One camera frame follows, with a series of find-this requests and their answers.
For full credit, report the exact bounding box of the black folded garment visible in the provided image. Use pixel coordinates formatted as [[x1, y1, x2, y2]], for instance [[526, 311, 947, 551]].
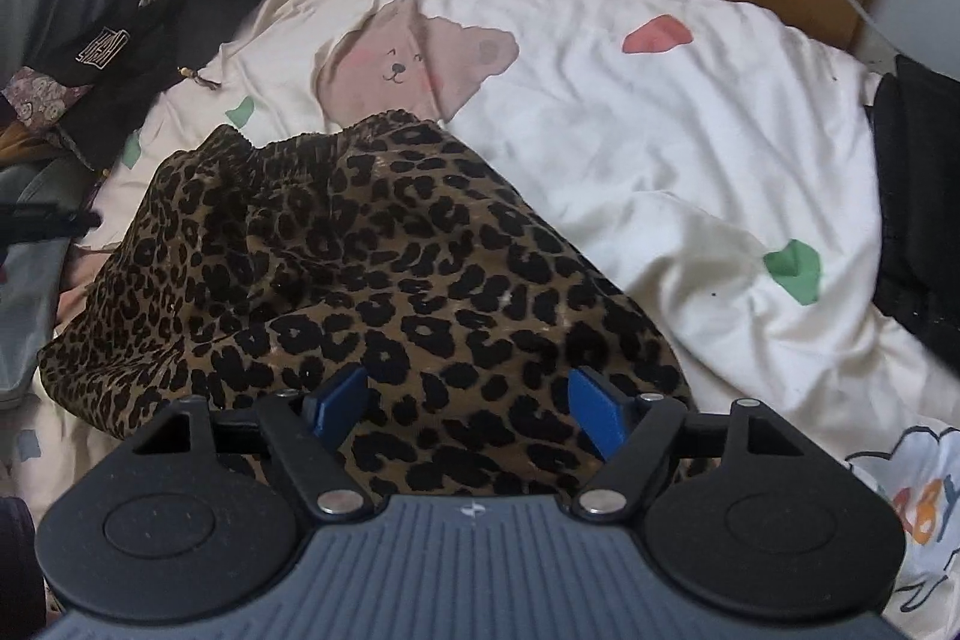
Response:
[[866, 55, 960, 378]]

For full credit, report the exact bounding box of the white printed bed sheet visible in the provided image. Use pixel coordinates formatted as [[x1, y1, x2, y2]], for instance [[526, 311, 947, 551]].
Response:
[[15, 0, 960, 618]]

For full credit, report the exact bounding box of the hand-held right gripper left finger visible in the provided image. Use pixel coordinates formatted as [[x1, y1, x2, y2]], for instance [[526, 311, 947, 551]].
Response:
[[133, 364, 370, 522]]

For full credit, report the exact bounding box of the floral cloth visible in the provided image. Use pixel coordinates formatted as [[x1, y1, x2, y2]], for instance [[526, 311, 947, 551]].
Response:
[[0, 66, 98, 161]]

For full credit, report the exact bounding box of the leopard print garment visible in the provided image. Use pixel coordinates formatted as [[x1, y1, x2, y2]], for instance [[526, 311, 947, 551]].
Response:
[[37, 109, 695, 513]]

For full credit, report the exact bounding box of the black printed garment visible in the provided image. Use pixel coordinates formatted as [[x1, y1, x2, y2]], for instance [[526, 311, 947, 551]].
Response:
[[45, 0, 368, 169]]

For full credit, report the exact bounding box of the grey garment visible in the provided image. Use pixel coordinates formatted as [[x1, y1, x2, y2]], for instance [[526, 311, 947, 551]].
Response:
[[0, 160, 72, 412]]

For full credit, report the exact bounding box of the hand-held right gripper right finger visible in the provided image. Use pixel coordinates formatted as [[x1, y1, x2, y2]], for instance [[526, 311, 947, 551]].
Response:
[[568, 366, 800, 525]]

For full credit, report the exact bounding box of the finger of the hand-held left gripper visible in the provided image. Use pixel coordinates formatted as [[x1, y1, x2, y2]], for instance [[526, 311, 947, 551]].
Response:
[[0, 203, 102, 245]]

